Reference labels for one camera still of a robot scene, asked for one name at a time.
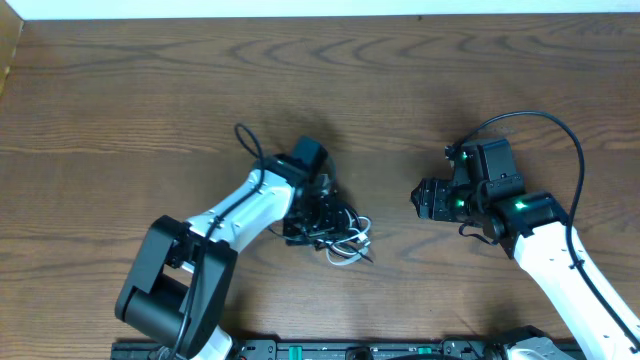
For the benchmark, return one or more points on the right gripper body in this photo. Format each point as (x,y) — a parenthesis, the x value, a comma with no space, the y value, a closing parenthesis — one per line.
(433,200)

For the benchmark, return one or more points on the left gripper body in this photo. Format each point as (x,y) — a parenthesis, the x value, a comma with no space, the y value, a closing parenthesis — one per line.
(325,218)

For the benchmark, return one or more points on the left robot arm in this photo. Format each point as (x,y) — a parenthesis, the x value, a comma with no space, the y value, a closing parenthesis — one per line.
(177,286)

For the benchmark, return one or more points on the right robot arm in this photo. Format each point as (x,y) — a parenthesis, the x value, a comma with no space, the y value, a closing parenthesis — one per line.
(487,192)

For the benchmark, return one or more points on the cardboard box edge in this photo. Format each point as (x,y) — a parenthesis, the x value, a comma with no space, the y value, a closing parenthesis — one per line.
(11,26)

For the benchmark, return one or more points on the black mounting rail base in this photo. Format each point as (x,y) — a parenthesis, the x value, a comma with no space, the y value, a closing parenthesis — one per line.
(521,343)

